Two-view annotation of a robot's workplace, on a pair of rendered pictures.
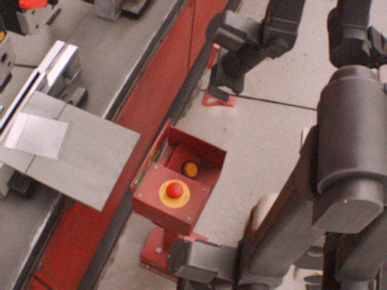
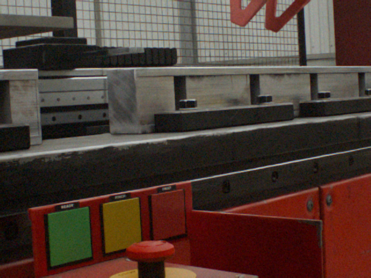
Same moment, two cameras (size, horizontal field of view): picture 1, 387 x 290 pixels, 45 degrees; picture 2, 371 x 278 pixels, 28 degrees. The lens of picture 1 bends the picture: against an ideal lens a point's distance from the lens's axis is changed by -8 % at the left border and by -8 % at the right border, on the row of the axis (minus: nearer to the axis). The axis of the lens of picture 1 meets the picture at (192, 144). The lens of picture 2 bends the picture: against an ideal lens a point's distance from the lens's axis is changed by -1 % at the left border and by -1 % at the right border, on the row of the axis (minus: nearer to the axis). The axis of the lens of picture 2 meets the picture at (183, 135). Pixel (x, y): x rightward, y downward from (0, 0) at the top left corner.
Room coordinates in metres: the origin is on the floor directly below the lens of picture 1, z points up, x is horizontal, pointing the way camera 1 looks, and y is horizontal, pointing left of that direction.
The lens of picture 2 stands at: (-0.11, -0.25, 0.93)
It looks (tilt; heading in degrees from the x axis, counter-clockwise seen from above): 3 degrees down; 24
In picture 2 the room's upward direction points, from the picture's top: 3 degrees counter-clockwise
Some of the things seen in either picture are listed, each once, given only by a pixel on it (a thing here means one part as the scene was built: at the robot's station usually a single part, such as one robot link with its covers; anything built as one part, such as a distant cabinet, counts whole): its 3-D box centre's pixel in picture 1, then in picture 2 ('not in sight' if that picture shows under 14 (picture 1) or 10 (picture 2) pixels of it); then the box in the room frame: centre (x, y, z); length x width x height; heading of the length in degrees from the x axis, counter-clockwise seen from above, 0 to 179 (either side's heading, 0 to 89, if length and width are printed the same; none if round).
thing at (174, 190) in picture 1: (174, 192); (151, 264); (0.43, 0.03, 0.79); 0.04 x 0.04 x 0.04
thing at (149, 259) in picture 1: (179, 253); not in sight; (0.47, -0.01, 0.06); 0.25 x 0.20 x 0.12; 71
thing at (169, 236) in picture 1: (174, 224); not in sight; (0.48, 0.02, 0.39); 0.05 x 0.05 x 0.54; 71
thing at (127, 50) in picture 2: not in sight; (79, 50); (0.97, 0.41, 1.01); 0.26 x 0.12 x 0.05; 74
